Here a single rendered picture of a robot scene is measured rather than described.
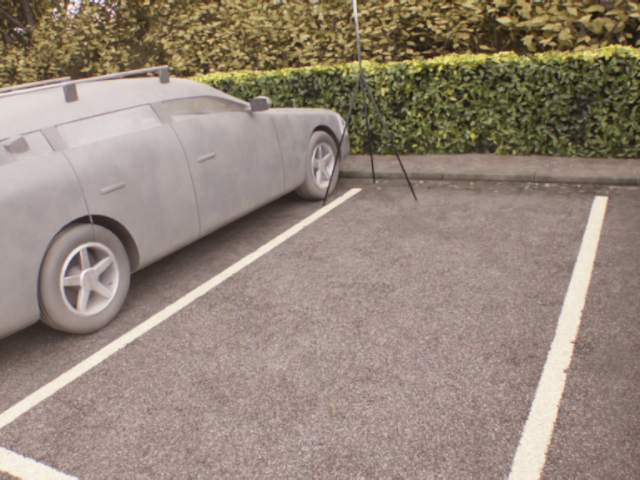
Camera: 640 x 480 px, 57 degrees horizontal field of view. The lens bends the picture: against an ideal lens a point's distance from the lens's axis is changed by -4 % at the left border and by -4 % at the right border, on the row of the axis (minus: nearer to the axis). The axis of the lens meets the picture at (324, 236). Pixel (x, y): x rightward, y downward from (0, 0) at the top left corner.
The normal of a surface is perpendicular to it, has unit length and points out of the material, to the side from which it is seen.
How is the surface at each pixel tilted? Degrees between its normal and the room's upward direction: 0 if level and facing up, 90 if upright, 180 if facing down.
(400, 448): 0
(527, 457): 0
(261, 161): 86
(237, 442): 0
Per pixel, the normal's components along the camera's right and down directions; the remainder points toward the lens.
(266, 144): 0.85, -0.05
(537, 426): -0.11, -0.94
